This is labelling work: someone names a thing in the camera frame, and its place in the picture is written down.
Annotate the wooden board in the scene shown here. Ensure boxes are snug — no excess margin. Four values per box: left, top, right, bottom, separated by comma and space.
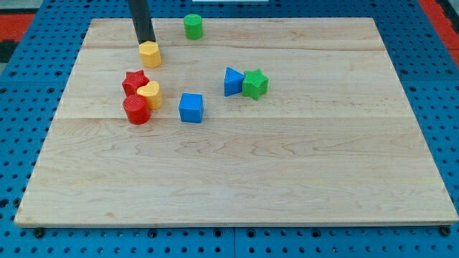
15, 18, 458, 228

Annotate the red cylinder block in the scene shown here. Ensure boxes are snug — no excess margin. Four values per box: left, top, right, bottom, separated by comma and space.
123, 95, 151, 125

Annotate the red star block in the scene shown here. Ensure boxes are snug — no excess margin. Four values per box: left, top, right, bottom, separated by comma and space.
122, 70, 150, 97

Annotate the blue cube block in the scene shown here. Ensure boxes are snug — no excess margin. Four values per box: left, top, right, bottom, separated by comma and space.
179, 92, 204, 123

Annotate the blue triangle block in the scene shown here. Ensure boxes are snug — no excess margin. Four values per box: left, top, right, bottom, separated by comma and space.
224, 67, 245, 97

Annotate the black cylindrical robot arm stick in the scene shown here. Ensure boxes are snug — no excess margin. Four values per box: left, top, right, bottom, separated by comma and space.
128, 0, 156, 44

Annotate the green cylinder block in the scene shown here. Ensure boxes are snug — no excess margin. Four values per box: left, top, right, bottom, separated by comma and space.
184, 14, 203, 40

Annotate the yellow heart block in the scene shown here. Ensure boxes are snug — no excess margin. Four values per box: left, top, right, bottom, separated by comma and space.
136, 81, 163, 110

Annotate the yellow hexagon block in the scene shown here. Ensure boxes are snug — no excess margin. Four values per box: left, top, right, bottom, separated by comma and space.
139, 41, 162, 68

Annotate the green star block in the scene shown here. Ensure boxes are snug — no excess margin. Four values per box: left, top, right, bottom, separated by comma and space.
242, 69, 269, 100

